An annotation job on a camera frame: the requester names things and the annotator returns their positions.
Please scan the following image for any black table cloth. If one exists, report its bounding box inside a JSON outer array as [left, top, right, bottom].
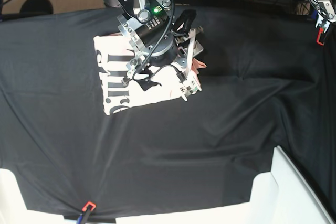
[[1, 7, 335, 221]]

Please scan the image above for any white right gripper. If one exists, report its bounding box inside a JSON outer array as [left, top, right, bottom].
[[168, 27, 204, 101]]

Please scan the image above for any orange clamp at edge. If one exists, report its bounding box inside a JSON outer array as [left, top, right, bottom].
[[76, 201, 97, 224], [316, 27, 328, 46]]

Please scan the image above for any orange clamp at front edge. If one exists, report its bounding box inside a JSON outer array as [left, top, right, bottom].
[[76, 201, 97, 224]]

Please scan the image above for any pink T-shirt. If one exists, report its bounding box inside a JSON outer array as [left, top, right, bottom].
[[93, 33, 208, 116]]

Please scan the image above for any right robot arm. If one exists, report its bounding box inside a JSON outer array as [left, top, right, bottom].
[[104, 0, 203, 99]]

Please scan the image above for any orange clamp at right edge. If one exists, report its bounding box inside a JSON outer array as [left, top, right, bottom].
[[316, 27, 328, 46]]

